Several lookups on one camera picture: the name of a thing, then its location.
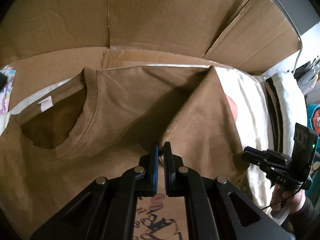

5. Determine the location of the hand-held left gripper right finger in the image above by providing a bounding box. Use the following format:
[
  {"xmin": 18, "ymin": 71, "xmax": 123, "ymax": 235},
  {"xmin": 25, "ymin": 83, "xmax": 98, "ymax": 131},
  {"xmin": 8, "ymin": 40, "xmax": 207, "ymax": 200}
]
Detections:
[{"xmin": 163, "ymin": 142, "xmax": 292, "ymax": 240}]

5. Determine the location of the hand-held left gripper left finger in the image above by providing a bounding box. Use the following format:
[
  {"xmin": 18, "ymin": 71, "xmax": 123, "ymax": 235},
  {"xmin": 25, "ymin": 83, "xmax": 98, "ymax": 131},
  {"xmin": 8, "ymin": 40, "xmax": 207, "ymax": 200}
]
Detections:
[{"xmin": 30, "ymin": 151, "xmax": 160, "ymax": 240}]

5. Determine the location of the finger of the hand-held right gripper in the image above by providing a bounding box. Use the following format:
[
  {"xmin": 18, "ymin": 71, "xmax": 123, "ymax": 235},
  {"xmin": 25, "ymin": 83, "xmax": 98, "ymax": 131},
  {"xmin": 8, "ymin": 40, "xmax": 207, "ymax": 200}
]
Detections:
[
  {"xmin": 241, "ymin": 152, "xmax": 273, "ymax": 167},
  {"xmin": 243, "ymin": 145, "xmax": 272, "ymax": 158}
]

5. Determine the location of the brown printed t-shirt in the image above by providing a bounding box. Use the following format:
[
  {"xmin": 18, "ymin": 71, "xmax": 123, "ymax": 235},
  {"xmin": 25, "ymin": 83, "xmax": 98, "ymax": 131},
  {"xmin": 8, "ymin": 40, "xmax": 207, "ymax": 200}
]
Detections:
[{"xmin": 0, "ymin": 65, "xmax": 250, "ymax": 240}]

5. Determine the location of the person's right forearm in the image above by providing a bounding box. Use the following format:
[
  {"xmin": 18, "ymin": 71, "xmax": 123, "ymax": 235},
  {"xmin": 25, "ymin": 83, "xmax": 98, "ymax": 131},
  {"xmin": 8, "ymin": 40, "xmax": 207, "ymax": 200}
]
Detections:
[{"xmin": 282, "ymin": 197, "xmax": 320, "ymax": 240}]

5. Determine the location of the person's right hand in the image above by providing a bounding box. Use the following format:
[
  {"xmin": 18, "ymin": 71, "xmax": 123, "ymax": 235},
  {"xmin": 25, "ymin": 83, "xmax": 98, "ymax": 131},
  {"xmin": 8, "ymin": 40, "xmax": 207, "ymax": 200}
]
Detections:
[{"xmin": 271, "ymin": 184, "xmax": 307, "ymax": 214}]

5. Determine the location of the teal patterned blanket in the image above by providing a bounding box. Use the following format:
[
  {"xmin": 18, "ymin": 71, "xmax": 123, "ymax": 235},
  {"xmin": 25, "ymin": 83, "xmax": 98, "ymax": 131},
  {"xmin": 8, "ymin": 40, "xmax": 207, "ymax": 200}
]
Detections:
[{"xmin": 304, "ymin": 104, "xmax": 320, "ymax": 200}]

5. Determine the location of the cream bear print blanket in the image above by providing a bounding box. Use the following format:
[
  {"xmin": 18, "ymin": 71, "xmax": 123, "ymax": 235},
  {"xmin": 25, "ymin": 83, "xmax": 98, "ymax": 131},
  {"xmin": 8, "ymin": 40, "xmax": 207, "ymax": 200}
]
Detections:
[{"xmin": 0, "ymin": 66, "xmax": 278, "ymax": 215}]

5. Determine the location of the folded black garment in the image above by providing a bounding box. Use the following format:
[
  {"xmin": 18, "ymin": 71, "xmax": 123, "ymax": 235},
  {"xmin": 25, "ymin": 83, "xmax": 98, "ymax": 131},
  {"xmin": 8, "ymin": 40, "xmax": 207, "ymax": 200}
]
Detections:
[{"xmin": 265, "ymin": 77, "xmax": 283, "ymax": 150}]

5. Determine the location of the folded white sweatshirt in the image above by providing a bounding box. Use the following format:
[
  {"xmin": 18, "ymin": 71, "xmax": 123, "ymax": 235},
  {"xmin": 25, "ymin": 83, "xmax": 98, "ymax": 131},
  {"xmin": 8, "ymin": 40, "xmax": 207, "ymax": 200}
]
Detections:
[{"xmin": 271, "ymin": 72, "xmax": 310, "ymax": 140}]

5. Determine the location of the brown cardboard sheet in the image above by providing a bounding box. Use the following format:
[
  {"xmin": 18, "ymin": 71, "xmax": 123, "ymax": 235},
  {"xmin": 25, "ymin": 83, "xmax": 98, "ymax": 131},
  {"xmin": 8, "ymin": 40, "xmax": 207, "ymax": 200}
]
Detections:
[{"xmin": 0, "ymin": 0, "xmax": 302, "ymax": 113}]

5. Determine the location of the colourful patterned cloth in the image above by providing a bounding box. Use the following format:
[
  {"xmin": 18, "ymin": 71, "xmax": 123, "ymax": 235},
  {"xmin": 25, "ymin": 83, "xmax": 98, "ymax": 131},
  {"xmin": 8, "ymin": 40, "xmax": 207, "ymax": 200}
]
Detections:
[{"xmin": 0, "ymin": 65, "xmax": 17, "ymax": 113}]

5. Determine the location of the white power cable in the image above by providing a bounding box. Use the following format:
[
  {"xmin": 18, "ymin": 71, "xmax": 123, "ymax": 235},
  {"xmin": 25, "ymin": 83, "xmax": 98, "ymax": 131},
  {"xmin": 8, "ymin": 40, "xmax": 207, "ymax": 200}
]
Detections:
[{"xmin": 269, "ymin": 0, "xmax": 304, "ymax": 73}]

